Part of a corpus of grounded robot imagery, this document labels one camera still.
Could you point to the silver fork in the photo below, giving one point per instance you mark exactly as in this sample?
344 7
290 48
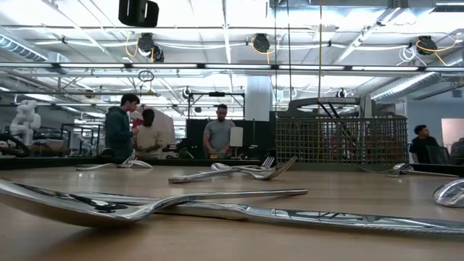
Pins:
268 175
127 162
268 162
435 173

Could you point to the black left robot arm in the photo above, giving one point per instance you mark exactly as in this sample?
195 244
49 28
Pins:
138 14

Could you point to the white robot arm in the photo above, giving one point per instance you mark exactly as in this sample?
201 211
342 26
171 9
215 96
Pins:
26 119

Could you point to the white paper sign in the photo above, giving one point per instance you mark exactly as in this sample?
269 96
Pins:
236 137

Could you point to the person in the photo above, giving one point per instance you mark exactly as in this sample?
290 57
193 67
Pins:
458 150
420 146
146 141
117 134
219 136

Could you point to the black partition panel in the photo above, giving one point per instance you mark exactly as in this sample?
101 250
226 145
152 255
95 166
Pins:
253 137

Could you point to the white square column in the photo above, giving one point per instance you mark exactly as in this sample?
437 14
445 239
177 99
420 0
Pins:
258 98

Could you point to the long linear ceiling light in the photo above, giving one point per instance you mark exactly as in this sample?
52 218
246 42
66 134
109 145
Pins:
235 66

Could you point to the red rack with pale cover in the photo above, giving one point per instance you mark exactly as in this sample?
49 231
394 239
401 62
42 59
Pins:
167 127

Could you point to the grey mesh cutlery basket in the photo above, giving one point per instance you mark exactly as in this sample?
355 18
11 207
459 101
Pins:
326 167

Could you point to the wooden workbench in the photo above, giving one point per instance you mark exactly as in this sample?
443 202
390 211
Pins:
43 148

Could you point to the black office chair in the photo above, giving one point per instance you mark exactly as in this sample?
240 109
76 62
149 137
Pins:
440 155

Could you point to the black metal gantry frame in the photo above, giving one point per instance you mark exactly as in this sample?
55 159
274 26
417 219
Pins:
216 94

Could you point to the black framed glass enclosure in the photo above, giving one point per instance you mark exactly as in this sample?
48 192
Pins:
83 125

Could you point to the silver ventilation duct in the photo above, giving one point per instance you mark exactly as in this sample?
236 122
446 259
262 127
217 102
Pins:
21 49
409 85

